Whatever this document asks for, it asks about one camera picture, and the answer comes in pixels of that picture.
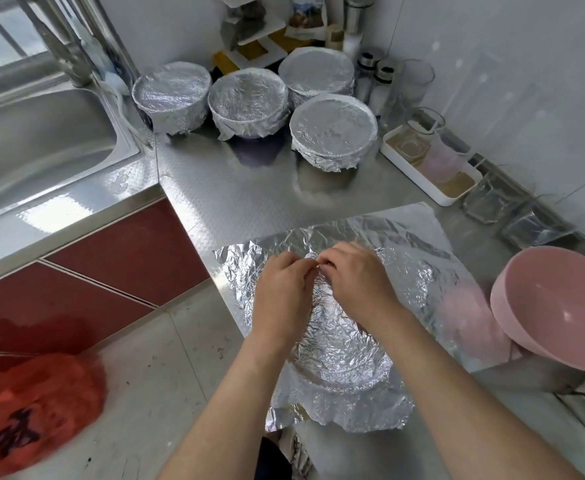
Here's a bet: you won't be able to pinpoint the white corner shelf rack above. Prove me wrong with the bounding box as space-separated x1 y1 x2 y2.
215 0 328 71

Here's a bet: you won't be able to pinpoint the colourful snack packet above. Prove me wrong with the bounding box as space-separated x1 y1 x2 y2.
287 0 328 41

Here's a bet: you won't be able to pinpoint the stainless steel sink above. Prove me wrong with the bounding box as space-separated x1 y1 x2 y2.
0 79 164 286

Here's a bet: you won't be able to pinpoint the person's left hand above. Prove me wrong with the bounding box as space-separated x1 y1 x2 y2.
249 251 318 361

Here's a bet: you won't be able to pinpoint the metal window railing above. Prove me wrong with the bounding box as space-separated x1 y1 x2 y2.
0 5 44 76

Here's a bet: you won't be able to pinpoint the person's right forearm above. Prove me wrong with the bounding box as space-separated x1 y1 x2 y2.
372 315 584 480

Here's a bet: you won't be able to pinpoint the white dish brush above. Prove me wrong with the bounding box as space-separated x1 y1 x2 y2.
97 67 129 94

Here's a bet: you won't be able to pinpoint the pink translucent cup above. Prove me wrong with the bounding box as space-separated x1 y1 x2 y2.
419 135 468 186

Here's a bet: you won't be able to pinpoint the red plastic bag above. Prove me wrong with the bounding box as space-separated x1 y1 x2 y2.
0 353 107 476

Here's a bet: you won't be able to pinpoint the person's right hand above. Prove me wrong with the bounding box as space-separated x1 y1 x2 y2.
317 241 408 336

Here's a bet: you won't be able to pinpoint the stack of aluminium foil sheets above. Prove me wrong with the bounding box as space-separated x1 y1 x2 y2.
215 203 518 374

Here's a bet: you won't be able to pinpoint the foil-covered bowl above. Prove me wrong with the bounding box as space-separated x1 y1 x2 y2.
131 61 214 136
207 67 292 142
263 257 416 434
289 93 380 174

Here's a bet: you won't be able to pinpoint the foil-wrapped bowl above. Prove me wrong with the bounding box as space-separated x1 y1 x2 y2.
277 47 356 106

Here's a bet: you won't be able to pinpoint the white shaker with black lid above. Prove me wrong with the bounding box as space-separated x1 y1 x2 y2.
355 49 378 104
369 59 396 116

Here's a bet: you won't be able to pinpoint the person's left forearm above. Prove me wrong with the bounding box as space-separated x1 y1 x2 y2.
157 345 298 480

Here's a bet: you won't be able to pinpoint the pink bowl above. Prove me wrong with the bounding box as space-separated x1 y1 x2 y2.
490 245 585 374

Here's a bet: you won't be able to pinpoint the steel faucet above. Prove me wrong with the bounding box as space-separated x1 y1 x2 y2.
13 0 94 88

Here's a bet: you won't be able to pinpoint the white rectangular tray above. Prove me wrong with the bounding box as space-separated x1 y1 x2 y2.
380 123 484 207

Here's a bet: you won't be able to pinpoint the red kitchen cabinet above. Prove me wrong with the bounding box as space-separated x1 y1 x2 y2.
0 197 211 381

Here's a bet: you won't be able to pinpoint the person's dark trousers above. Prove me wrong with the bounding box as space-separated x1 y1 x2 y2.
255 437 294 480

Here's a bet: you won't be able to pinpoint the tall white steel-capped bottle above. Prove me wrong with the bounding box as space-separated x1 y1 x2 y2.
342 0 376 61

